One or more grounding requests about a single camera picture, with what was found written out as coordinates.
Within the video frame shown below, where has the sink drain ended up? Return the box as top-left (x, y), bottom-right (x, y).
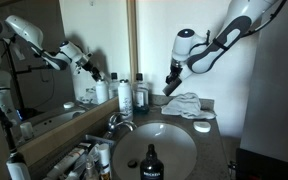
top-left (127, 159), bottom-right (139, 169)

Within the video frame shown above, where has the white pump bottle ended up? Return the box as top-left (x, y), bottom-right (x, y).
top-left (97, 143), bottom-right (114, 180)

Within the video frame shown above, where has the white oval sink basin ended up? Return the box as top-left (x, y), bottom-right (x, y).
top-left (112, 121), bottom-right (198, 180)

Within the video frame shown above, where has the blue mouthwash bottle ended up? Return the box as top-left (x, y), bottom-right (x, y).
top-left (132, 72), bottom-right (151, 115)

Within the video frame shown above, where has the white towel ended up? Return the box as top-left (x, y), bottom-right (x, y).
top-left (160, 92), bottom-right (217, 120)

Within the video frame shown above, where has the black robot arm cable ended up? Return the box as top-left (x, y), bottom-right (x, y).
top-left (242, 0), bottom-right (288, 38)

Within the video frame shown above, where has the chrome faucet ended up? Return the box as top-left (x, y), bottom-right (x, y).
top-left (103, 112), bottom-right (138, 140)

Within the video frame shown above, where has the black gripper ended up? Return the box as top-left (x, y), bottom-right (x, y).
top-left (165, 58), bottom-right (186, 86)

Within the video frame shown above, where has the clear toiletry tray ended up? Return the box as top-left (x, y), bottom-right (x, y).
top-left (40, 134), bottom-right (117, 180)

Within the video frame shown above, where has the black dropper bottle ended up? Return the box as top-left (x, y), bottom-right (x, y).
top-left (139, 143), bottom-right (165, 180)

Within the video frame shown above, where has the black box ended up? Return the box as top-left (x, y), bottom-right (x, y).
top-left (235, 148), bottom-right (288, 180)

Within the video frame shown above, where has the white toothpaste tube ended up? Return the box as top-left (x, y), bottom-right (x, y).
top-left (43, 146), bottom-right (87, 180)

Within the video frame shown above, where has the wood-framed wall mirror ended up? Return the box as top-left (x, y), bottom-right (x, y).
top-left (0, 0), bottom-right (139, 158)

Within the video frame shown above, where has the black comb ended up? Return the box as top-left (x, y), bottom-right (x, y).
top-left (162, 79), bottom-right (182, 98)

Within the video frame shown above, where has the tall white spray bottle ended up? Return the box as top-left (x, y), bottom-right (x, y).
top-left (117, 78), bottom-right (134, 122)

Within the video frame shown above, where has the white bottle with black cap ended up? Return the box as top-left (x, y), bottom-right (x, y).
top-left (5, 151), bottom-right (32, 180)

